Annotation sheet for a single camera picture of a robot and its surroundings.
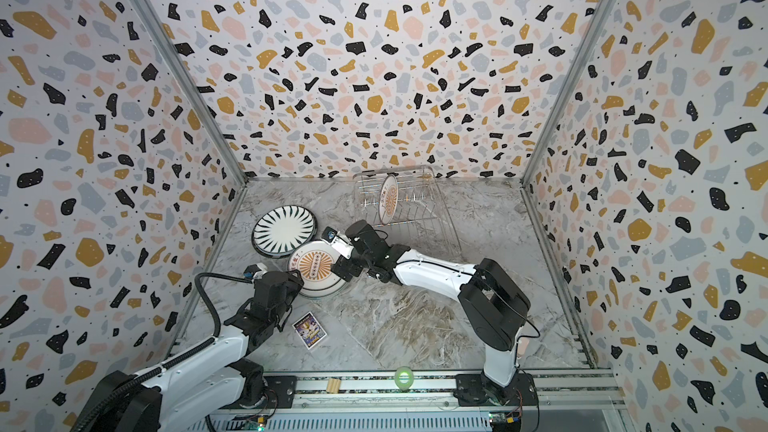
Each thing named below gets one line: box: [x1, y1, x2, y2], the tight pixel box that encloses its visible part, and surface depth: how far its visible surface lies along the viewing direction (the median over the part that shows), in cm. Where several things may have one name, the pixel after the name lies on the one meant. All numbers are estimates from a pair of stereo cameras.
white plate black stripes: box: [252, 205, 318, 258], surface depth 105 cm
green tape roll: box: [394, 366, 414, 391], surface depth 78 cm
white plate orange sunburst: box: [288, 241, 347, 297], surface depth 94 cm
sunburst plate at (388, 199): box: [378, 175, 399, 225], surface depth 111 cm
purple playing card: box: [292, 311, 328, 350], surface depth 84 cm
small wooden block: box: [326, 378, 341, 394], surface depth 76 cm
